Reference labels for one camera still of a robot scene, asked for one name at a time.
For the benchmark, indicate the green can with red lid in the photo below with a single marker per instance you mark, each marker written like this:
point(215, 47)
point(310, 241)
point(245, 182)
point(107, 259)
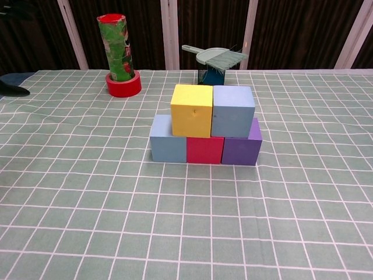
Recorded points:
point(116, 49)

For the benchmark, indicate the pink foam cube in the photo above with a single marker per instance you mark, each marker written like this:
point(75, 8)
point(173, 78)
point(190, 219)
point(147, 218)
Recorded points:
point(204, 150)

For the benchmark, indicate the yellow foam cube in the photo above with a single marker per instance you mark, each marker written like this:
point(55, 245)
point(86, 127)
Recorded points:
point(190, 116)

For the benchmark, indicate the green checked tablecloth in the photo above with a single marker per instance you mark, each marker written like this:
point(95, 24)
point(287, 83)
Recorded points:
point(186, 218)

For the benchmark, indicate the light blue foam cube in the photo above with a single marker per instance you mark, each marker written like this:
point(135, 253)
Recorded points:
point(166, 148)
point(233, 116)

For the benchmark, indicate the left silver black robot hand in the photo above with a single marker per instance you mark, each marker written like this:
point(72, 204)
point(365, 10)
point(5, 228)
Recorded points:
point(14, 90)

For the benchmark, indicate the white partition frame post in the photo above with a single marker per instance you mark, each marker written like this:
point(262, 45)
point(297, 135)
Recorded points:
point(73, 35)
point(170, 35)
point(248, 35)
point(354, 35)

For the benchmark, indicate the purple foam cube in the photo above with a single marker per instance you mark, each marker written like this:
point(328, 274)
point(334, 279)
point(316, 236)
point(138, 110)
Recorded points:
point(242, 151)

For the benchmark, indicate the teal hand brush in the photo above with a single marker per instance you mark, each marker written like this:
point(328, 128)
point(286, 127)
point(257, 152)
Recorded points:
point(221, 59)

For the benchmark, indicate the red tape roll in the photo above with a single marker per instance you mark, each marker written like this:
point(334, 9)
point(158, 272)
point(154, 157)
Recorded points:
point(123, 89)

